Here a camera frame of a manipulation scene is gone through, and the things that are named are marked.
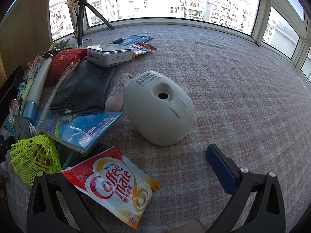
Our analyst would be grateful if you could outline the light wooden panel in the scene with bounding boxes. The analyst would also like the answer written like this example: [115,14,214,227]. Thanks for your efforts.
[0,0,57,83]

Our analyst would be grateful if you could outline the blue sachet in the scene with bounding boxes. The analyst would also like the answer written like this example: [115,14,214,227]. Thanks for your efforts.
[119,35,153,45]

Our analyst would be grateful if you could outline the yellow plastic shuttlecock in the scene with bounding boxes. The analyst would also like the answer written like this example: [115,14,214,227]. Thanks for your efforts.
[10,136,62,188]

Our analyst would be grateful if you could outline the white tin box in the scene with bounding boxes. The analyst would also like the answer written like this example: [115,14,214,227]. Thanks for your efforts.
[87,44,134,67]

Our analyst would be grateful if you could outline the black tripod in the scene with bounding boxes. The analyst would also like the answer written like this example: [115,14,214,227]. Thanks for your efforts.
[76,0,114,48]

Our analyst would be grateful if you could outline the blue plastic packet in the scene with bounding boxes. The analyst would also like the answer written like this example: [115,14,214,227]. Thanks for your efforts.
[37,112,125,154]

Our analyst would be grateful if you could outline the chopsticks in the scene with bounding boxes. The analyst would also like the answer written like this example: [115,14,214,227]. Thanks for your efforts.
[36,59,81,131]

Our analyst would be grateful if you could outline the metal carabiner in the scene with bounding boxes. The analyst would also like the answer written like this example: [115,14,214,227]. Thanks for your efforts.
[41,49,61,59]

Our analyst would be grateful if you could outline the dark wet wipes pack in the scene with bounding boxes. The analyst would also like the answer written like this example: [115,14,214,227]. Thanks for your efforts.
[50,60,117,116]

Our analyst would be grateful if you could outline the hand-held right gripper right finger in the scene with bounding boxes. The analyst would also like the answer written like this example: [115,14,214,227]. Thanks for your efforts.
[206,144,287,233]

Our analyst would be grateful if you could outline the checked cloth-covered desktop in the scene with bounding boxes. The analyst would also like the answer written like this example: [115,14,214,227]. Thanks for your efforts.
[5,24,311,233]

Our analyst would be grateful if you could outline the white tube blue cap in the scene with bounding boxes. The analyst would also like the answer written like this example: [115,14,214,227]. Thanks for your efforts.
[19,56,53,122]

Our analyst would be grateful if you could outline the grey card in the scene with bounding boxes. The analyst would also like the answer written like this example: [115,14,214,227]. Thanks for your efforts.
[15,115,31,142]

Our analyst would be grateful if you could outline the grey flower bunch in bag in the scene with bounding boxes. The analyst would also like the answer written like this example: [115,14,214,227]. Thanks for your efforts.
[52,38,73,51]

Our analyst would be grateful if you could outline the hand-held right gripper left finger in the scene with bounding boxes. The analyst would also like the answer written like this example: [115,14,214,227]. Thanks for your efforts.
[27,170,107,233]

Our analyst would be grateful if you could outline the white window frame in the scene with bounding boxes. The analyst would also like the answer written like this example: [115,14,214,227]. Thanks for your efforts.
[49,0,311,80]

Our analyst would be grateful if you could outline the white egg-shaped plug device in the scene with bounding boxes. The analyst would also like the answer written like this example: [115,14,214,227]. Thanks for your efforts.
[123,71,195,146]

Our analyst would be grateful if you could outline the small pink bottle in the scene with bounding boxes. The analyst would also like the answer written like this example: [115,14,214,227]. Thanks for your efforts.
[105,73,134,111]

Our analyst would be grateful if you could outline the red gold-print packet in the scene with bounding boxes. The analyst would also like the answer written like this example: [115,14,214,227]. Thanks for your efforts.
[45,49,87,87]

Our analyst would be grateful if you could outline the paper label on tripod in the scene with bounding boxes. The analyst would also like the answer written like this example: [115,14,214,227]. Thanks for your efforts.
[66,0,80,11]

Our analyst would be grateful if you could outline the small red white sachet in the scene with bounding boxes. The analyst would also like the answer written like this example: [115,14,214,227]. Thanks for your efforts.
[132,42,158,57]

